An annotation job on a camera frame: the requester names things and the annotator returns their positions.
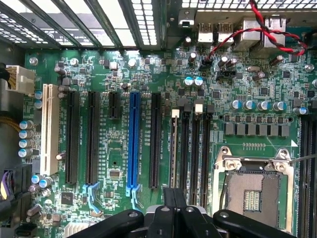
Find silver USB port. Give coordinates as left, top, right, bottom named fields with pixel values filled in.
left=197, top=22, right=214, bottom=48
left=217, top=22, right=235, bottom=47

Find white power connector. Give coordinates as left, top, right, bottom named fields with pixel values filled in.
left=4, top=64, right=36, bottom=96

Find short black expansion slot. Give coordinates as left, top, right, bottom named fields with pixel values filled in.
left=108, top=91, right=121, bottom=120

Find black power connector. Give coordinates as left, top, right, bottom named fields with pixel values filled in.
left=0, top=162, right=33, bottom=218

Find red black twisted wire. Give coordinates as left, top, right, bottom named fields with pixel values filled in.
left=202, top=0, right=309, bottom=66

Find silver CPU socket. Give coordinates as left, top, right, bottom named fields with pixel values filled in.
left=212, top=145, right=296, bottom=235

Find grey open PC case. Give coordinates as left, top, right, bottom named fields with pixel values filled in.
left=0, top=0, right=317, bottom=224

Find blue serial port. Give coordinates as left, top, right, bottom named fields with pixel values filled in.
left=286, top=23, right=309, bottom=52

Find long black expansion slot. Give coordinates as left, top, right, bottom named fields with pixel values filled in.
left=65, top=90, right=80, bottom=184
left=148, top=92, right=162, bottom=189
left=81, top=90, right=104, bottom=217

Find green motherboard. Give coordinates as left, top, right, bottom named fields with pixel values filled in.
left=23, top=47, right=317, bottom=238

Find black RAM slot white clips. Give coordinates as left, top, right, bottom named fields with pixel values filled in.
left=308, top=115, right=317, bottom=238
left=191, top=99, right=205, bottom=207
left=169, top=108, right=181, bottom=189

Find thin metal locking lever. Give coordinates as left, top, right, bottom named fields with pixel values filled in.
left=289, top=152, right=317, bottom=165

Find silver stacked port block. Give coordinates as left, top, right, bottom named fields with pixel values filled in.
left=234, top=16, right=264, bottom=52
left=257, top=14, right=288, bottom=57

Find white expansion slot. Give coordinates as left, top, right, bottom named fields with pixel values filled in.
left=40, top=83, right=60, bottom=176

